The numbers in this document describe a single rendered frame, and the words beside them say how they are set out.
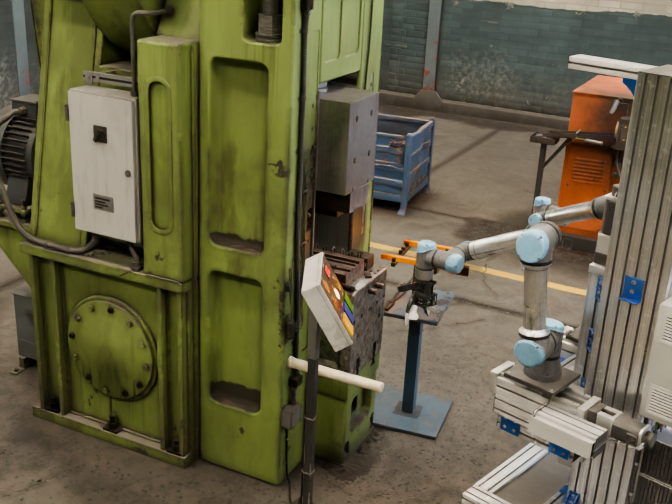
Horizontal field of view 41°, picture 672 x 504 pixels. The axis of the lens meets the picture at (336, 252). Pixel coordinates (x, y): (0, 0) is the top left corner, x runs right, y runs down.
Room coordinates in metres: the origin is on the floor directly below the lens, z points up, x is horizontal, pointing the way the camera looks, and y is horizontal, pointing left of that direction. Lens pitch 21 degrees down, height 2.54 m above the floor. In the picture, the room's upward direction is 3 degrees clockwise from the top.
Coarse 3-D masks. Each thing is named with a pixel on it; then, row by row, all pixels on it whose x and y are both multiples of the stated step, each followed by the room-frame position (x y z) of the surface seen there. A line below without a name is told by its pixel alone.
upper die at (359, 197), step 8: (368, 184) 3.88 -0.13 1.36; (320, 192) 3.77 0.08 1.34; (352, 192) 3.73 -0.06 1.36; (360, 192) 3.81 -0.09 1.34; (368, 192) 3.89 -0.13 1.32; (320, 200) 3.77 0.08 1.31; (328, 200) 3.75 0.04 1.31; (336, 200) 3.74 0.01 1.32; (344, 200) 3.72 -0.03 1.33; (352, 200) 3.73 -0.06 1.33; (360, 200) 3.81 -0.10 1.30; (328, 208) 3.75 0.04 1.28; (336, 208) 3.74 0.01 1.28; (344, 208) 3.72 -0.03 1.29; (352, 208) 3.74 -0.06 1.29
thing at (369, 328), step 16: (368, 272) 3.91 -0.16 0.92; (384, 272) 3.97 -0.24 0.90; (368, 288) 3.80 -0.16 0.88; (384, 288) 3.98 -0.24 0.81; (352, 304) 3.65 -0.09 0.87; (368, 320) 3.82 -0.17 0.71; (320, 336) 3.75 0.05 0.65; (368, 336) 3.83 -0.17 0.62; (320, 352) 3.75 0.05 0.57; (336, 352) 3.72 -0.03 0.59; (352, 352) 3.67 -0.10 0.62; (368, 352) 3.85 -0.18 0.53; (336, 368) 3.69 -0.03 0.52; (352, 368) 3.68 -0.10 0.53
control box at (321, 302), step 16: (320, 256) 3.38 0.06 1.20; (304, 272) 3.28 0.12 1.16; (320, 272) 3.20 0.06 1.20; (304, 288) 3.11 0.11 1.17; (320, 288) 3.09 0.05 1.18; (336, 288) 3.31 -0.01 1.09; (320, 304) 3.09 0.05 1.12; (320, 320) 3.09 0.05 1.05; (336, 320) 3.09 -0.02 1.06; (336, 336) 3.09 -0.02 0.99; (352, 336) 3.13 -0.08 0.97
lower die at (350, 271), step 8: (344, 256) 3.91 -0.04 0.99; (352, 256) 3.91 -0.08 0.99; (336, 264) 3.81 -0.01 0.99; (344, 264) 3.81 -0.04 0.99; (352, 264) 3.80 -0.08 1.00; (360, 264) 3.85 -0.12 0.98; (336, 272) 3.74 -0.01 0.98; (344, 272) 3.74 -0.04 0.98; (352, 272) 3.77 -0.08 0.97; (360, 272) 3.86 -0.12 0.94; (344, 280) 3.71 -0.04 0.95; (352, 280) 3.78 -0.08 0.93
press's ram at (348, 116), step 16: (320, 96) 3.77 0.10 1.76; (336, 96) 3.79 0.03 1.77; (352, 96) 3.80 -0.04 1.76; (368, 96) 3.83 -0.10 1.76; (320, 112) 3.72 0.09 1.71; (336, 112) 3.69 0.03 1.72; (352, 112) 3.69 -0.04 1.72; (368, 112) 3.84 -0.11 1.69; (320, 128) 3.72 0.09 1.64; (336, 128) 3.69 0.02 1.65; (352, 128) 3.69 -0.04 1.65; (368, 128) 3.85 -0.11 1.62; (320, 144) 3.72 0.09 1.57; (336, 144) 3.69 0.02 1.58; (352, 144) 3.70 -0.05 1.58; (368, 144) 3.86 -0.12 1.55; (320, 160) 3.72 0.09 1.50; (336, 160) 3.68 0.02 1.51; (352, 160) 3.71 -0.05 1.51; (368, 160) 3.87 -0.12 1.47; (320, 176) 3.71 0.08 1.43; (336, 176) 3.68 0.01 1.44; (352, 176) 3.72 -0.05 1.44; (368, 176) 3.88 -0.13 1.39; (336, 192) 3.68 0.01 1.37
